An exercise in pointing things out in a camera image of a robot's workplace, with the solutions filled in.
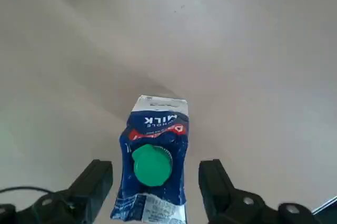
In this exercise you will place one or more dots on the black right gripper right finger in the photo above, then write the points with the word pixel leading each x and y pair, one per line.
pixel 237 205

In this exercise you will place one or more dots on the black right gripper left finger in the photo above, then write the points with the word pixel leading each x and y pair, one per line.
pixel 65 205

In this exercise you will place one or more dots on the blue milk carton green cap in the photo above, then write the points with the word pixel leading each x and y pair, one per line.
pixel 155 134

